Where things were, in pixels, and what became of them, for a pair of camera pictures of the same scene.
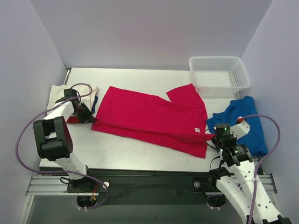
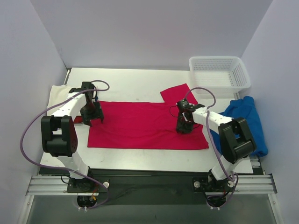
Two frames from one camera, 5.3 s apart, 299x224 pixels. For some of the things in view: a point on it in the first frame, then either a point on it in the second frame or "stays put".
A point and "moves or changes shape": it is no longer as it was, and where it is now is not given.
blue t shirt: (253, 140) stays put
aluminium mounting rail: (58, 185) stays put
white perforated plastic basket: (219, 74) stays put
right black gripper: (215, 141) -> (183, 127)
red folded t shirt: (73, 120) stays put
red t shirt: (179, 122) moves or changes shape
